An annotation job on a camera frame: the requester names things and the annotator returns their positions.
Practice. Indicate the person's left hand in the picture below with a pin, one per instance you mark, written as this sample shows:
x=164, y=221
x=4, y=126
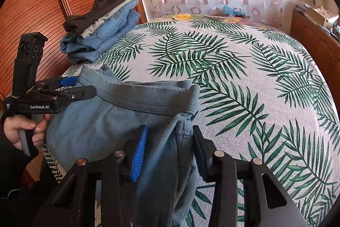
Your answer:
x=10, y=131

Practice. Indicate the wooden cabinet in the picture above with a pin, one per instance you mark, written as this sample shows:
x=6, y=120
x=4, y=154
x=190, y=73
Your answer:
x=313, y=32

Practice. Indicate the person's left forearm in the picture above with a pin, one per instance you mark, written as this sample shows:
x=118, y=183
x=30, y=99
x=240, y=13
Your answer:
x=16, y=176

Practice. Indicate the folded black garment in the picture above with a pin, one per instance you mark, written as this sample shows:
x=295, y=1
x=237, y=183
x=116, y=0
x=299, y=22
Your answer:
x=106, y=3

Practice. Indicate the cardboard box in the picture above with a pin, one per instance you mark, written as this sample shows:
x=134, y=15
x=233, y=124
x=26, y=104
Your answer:
x=318, y=15

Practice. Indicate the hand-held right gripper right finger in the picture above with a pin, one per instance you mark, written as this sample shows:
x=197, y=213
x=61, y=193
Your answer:
x=202, y=160

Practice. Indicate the palm leaf print bed sheet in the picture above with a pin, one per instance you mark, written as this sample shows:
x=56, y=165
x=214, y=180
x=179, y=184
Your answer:
x=239, y=70

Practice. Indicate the ribbed wooden headboard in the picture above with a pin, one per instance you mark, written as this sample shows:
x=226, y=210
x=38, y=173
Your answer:
x=39, y=3

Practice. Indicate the folded blue jeans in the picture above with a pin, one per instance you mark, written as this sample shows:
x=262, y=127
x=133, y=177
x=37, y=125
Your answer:
x=106, y=38

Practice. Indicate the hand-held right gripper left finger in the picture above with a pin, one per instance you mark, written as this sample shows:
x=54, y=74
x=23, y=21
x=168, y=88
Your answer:
x=139, y=155

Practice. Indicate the grey-blue pants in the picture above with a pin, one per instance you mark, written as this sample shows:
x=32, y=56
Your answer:
x=106, y=120

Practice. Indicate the floral blanket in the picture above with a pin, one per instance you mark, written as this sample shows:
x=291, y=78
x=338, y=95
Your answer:
x=183, y=17

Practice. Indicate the blue plastic toy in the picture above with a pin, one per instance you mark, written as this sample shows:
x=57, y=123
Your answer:
x=228, y=10

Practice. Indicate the folded grey garment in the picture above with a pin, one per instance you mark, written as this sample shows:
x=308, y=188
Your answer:
x=93, y=29

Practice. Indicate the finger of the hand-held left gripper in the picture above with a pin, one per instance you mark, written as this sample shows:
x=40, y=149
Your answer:
x=67, y=81
x=79, y=94

